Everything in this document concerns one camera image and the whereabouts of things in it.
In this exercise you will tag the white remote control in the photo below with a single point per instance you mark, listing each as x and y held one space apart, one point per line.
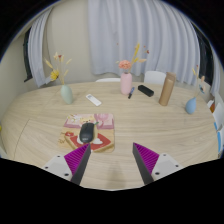
93 100

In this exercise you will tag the pink vase with flowers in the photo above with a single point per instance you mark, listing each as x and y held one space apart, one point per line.
126 85

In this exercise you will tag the bronze drink bottle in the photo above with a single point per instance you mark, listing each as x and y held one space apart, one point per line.
166 90

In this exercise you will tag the black computer mouse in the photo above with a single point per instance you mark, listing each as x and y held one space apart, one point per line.
87 133

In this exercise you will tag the green vase with yellow flowers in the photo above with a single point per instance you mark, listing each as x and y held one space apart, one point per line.
66 95

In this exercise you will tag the blue vase with dried flowers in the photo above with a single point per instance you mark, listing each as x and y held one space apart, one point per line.
190 106

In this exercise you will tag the black rectangular case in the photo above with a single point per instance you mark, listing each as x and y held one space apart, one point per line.
146 90

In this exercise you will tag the wide white curtain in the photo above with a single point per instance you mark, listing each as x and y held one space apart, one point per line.
143 33

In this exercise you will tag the blue marker pen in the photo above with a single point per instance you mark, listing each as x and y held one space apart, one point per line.
131 92

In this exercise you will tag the white and blue chairs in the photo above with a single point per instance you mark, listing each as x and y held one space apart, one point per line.
218 116

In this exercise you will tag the dark window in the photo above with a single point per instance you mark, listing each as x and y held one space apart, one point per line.
26 56
205 56

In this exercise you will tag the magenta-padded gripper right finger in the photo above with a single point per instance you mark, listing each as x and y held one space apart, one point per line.
147 159

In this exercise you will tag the white chair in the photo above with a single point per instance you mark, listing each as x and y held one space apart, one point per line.
154 77

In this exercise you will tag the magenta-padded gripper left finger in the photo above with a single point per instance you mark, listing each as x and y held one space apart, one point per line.
76 159

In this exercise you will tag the narrow white curtain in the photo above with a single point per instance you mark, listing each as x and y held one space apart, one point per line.
216 73
38 50

